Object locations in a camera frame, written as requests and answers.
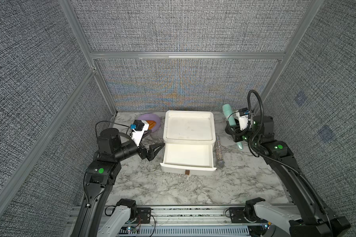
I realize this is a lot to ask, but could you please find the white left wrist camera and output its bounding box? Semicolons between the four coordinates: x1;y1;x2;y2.
131;119;149;146

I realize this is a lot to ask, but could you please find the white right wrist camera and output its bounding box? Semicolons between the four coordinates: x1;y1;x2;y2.
236;108;250;131

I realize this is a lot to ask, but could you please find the orange pastry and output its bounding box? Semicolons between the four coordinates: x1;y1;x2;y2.
147;120;157;131

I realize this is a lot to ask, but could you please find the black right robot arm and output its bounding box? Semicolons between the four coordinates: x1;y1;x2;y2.
225;116;351;237

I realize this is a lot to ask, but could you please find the mint green tube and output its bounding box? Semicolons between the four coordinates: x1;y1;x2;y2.
222;104;238;140

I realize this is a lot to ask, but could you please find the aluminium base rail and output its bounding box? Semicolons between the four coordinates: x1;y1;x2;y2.
65;205;315;237

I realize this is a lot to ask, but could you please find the white three-drawer storage unit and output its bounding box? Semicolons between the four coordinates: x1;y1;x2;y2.
163;110;216;145

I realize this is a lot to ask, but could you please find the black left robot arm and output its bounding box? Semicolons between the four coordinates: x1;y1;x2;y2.
72;128;165;237

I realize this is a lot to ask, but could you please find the glittery silver microphone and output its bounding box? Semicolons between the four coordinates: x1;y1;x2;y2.
215;135;225;169

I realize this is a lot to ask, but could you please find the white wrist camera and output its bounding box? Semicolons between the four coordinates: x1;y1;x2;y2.
236;108;250;131
131;119;149;146

